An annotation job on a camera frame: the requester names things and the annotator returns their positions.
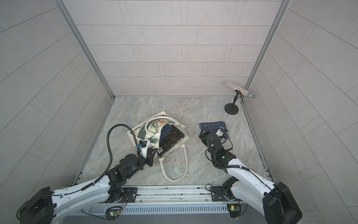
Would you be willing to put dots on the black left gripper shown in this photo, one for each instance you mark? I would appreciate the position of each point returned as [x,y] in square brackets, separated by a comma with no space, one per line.
[149,157]

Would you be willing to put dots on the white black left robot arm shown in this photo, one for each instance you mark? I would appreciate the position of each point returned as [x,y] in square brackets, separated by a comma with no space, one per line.
[48,206]

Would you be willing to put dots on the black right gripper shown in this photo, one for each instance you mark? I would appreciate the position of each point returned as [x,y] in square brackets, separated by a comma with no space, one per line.
[207,133]

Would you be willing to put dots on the left circuit board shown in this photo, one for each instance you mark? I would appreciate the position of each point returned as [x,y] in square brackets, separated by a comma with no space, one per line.
[112,213]

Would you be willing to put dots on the floral canvas tote bag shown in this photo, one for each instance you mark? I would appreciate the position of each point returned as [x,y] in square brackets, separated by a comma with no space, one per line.
[150,129]

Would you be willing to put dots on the right circuit board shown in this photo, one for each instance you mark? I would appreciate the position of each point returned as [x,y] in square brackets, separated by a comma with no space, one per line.
[234,210]

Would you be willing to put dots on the stack of dark blue books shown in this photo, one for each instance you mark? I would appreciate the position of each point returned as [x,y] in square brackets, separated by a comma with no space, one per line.
[165,131]

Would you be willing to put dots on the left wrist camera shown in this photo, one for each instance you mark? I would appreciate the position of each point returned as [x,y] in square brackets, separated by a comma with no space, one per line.
[143,146]

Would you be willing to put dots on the glittery microphone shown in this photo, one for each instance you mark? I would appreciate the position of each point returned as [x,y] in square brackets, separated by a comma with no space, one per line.
[244,92]

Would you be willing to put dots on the black book with barcode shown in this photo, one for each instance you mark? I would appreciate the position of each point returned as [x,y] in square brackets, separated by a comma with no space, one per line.
[170,141]

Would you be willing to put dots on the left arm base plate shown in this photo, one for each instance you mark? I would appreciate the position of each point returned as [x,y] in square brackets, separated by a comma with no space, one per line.
[125,195]

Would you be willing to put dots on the circuit board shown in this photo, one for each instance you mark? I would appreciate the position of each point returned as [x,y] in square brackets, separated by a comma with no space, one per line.
[112,213]
[234,210]

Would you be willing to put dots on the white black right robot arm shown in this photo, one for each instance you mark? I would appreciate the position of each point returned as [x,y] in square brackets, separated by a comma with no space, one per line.
[273,200]

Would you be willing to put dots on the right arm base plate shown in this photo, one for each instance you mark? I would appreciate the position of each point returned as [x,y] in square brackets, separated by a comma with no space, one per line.
[219,194]

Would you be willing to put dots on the white ventilation grille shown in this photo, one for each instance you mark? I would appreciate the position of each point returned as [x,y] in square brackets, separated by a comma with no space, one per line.
[163,209]

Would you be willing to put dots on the dark blue book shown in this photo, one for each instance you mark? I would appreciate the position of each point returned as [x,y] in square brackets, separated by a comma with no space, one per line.
[212,126]

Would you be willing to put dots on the black microphone stand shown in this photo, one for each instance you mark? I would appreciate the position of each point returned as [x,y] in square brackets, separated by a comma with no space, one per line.
[232,108]

